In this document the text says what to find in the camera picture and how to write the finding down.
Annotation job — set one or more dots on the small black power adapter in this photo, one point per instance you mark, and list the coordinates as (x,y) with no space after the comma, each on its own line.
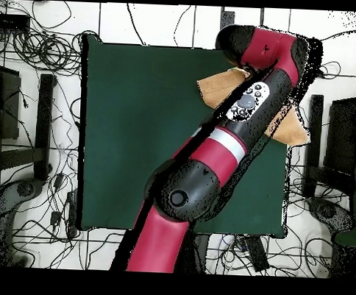
(56,218)

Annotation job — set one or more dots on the flat black box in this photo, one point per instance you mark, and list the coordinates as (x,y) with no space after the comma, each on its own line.
(12,22)

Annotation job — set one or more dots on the grey chair base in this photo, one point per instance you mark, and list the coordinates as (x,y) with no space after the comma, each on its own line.
(327,211)
(8,196)

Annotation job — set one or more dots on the dark green table cloth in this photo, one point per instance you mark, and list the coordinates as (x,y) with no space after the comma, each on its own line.
(123,121)

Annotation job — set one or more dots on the black monitor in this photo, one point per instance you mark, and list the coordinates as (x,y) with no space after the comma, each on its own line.
(6,101)

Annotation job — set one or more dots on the tan terry towel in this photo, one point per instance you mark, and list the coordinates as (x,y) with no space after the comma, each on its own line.
(219,87)

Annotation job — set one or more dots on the dark grey square frame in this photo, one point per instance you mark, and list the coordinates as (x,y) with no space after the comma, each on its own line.
(228,17)

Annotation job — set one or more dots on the black rectangular box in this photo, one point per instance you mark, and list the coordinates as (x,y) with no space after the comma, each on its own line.
(257,254)

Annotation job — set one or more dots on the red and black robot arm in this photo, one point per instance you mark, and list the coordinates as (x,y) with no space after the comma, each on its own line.
(194,183)

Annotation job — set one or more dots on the black power strip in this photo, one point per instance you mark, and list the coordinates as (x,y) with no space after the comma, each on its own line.
(72,210)

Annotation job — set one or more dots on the long black bar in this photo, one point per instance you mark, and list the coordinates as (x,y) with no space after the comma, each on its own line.
(44,127)

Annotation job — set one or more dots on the large black case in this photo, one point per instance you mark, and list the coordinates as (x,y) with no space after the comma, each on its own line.
(342,134)

